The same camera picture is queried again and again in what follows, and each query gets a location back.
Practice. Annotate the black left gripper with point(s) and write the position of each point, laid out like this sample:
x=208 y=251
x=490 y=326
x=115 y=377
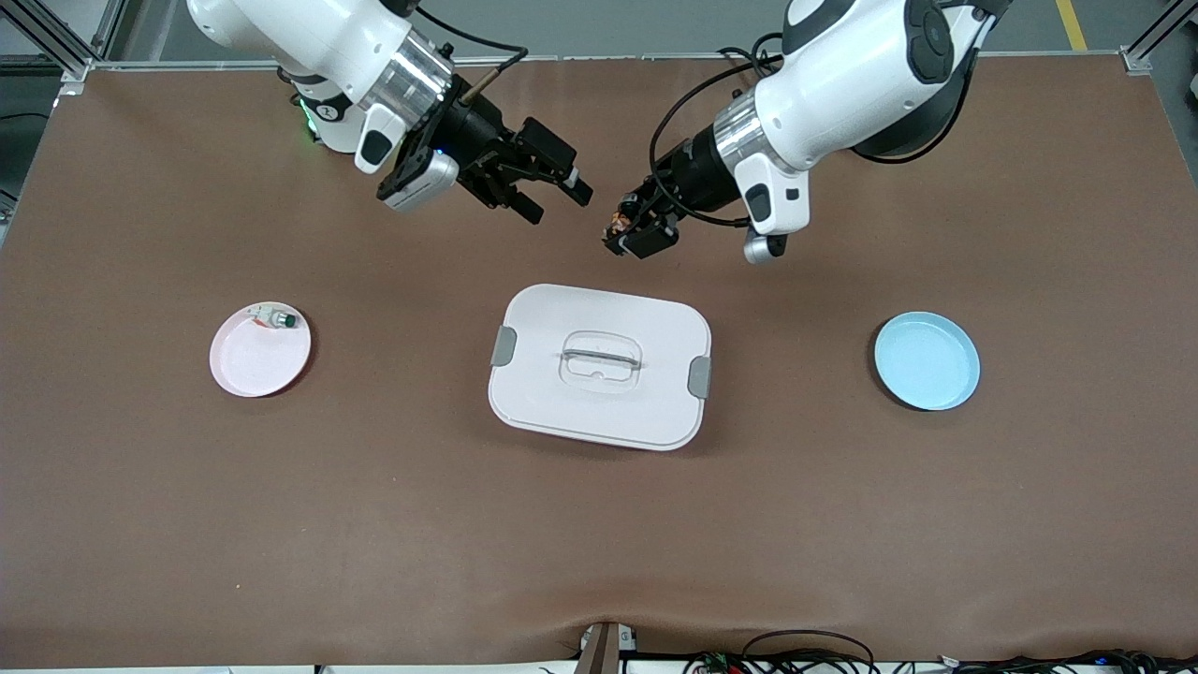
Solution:
x=704 y=180

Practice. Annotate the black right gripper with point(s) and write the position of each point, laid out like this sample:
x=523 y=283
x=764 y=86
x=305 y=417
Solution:
x=471 y=136

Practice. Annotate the black and orange switch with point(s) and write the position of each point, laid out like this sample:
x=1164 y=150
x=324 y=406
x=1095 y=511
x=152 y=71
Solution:
x=620 y=225

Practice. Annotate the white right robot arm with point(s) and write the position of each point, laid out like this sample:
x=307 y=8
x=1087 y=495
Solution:
x=309 y=28

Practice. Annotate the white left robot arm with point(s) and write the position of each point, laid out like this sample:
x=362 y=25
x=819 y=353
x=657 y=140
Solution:
x=842 y=84

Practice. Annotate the white lidded storage box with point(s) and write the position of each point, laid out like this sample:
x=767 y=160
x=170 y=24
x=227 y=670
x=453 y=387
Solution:
x=646 y=318

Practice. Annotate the grey box latch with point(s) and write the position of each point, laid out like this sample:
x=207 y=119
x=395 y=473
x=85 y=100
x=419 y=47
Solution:
x=504 y=346
x=699 y=377

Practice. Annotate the brown table mat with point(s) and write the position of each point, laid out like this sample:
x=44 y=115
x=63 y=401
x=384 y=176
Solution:
x=599 y=524

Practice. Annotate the light blue round plate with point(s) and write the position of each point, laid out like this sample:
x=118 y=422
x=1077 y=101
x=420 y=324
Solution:
x=927 y=360

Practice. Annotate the pink round plate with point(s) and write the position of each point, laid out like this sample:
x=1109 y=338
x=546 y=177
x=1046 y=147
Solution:
x=253 y=370

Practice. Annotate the metal table edge rail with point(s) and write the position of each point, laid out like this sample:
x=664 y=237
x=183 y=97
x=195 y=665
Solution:
x=599 y=58

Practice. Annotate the green push button switch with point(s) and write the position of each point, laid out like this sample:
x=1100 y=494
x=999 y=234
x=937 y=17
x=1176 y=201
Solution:
x=281 y=320

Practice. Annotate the metal table edge bracket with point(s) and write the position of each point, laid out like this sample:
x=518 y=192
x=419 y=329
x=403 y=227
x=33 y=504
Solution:
x=604 y=651

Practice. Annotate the aluminium frame profile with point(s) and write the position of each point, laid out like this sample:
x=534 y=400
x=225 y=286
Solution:
x=1151 y=42
x=70 y=56

